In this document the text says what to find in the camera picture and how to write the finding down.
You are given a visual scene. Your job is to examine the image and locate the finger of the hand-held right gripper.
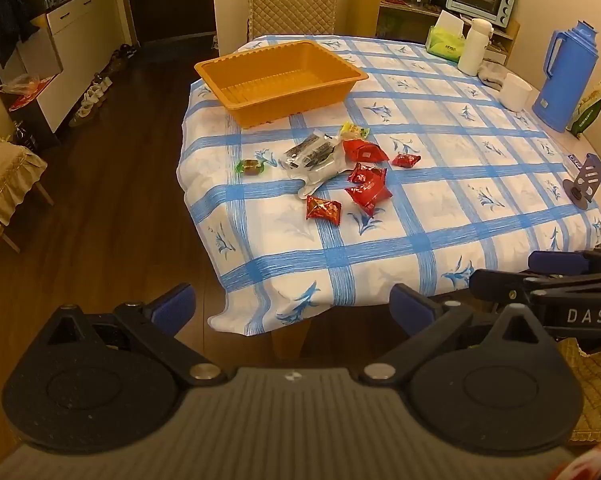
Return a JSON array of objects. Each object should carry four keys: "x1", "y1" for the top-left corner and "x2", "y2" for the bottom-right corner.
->
[
  {"x1": 469, "y1": 269, "x2": 601, "y2": 306},
  {"x1": 527, "y1": 249, "x2": 601, "y2": 276}
]

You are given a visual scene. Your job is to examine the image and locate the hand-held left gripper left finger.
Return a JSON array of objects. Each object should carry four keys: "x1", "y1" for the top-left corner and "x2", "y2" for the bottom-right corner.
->
[{"x1": 45, "y1": 282, "x2": 226, "y2": 387}]

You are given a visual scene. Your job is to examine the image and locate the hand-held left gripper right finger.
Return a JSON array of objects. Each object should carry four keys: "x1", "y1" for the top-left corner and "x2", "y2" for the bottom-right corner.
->
[{"x1": 360, "y1": 283, "x2": 553, "y2": 386}]

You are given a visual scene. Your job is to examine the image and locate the red snack packet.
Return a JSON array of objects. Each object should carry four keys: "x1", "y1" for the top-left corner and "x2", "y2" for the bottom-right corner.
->
[
  {"x1": 345, "y1": 180, "x2": 394, "y2": 210},
  {"x1": 347, "y1": 162, "x2": 387, "y2": 186},
  {"x1": 342, "y1": 138, "x2": 389, "y2": 162}
]

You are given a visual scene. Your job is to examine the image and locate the white green snack pouch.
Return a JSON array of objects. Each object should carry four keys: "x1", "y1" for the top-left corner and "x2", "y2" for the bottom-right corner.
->
[{"x1": 285, "y1": 144, "x2": 355, "y2": 200}]

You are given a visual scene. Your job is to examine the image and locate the yellow green candy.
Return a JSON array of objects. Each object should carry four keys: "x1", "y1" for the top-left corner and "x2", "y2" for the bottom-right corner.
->
[{"x1": 339, "y1": 122, "x2": 371, "y2": 141}]

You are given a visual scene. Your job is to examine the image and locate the orange plastic tray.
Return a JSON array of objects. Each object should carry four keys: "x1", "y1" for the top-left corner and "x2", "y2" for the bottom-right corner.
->
[{"x1": 194, "y1": 40, "x2": 369, "y2": 129}]

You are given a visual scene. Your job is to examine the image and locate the blue checked tablecloth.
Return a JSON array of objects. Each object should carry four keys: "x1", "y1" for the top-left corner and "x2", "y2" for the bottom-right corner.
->
[{"x1": 177, "y1": 35, "x2": 601, "y2": 337}]

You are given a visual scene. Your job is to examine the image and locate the wooden table leg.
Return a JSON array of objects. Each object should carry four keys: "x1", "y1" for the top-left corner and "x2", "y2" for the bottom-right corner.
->
[{"x1": 270, "y1": 317, "x2": 314, "y2": 361}]

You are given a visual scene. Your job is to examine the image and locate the red patterned cloth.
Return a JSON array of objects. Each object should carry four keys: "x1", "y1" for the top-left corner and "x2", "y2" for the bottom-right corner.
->
[{"x1": 549, "y1": 441, "x2": 601, "y2": 480}]

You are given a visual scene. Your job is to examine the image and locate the green snack bag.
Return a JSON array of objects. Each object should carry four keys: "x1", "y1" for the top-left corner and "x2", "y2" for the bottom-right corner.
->
[{"x1": 567, "y1": 72, "x2": 601, "y2": 139}]

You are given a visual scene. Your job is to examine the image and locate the white cup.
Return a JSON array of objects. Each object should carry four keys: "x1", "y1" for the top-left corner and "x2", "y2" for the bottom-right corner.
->
[{"x1": 499, "y1": 72, "x2": 534, "y2": 111}]

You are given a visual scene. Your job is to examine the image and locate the blue thermos jug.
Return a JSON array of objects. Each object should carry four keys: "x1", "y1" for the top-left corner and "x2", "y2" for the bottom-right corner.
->
[{"x1": 532, "y1": 20, "x2": 601, "y2": 134}]

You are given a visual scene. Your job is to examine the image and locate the grey cloth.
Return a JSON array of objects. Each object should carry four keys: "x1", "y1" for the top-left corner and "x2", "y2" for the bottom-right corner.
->
[{"x1": 477, "y1": 60, "x2": 511, "y2": 91}]

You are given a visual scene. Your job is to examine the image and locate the chair with frilled beige cover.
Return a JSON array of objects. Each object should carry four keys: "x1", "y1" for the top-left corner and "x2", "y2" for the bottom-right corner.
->
[{"x1": 0, "y1": 105, "x2": 49, "y2": 256}]

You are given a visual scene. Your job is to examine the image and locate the dark glass bottle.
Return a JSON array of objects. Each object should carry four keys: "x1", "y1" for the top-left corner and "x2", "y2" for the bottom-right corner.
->
[{"x1": 12, "y1": 121, "x2": 39, "y2": 154}]

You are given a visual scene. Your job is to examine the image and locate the row of shoes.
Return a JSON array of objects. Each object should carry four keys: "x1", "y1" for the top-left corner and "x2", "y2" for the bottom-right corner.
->
[{"x1": 69, "y1": 43, "x2": 139, "y2": 128}]

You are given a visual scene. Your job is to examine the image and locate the white thermos bottle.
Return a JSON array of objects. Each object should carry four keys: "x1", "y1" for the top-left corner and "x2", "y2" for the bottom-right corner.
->
[{"x1": 457, "y1": 18, "x2": 494, "y2": 76}]

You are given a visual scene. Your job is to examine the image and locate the green tissue box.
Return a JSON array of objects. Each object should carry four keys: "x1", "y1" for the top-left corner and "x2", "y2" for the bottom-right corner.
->
[{"x1": 426, "y1": 10, "x2": 467, "y2": 64}]

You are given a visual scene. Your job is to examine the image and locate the wooden shelf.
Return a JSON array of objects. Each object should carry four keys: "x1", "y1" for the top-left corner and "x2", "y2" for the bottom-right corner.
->
[{"x1": 377, "y1": 0, "x2": 521, "y2": 67}]

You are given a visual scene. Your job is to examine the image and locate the white drawer cabinet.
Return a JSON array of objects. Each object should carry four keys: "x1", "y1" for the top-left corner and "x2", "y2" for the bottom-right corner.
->
[{"x1": 34, "y1": 0, "x2": 131, "y2": 137}]

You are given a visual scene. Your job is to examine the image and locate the quilted beige chair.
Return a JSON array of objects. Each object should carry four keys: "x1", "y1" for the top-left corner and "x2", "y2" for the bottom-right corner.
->
[{"x1": 247, "y1": 0, "x2": 340, "y2": 44}]

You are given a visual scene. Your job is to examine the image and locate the dark metal bracket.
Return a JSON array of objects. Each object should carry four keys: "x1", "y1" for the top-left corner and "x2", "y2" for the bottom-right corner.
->
[{"x1": 562, "y1": 152, "x2": 601, "y2": 209}]

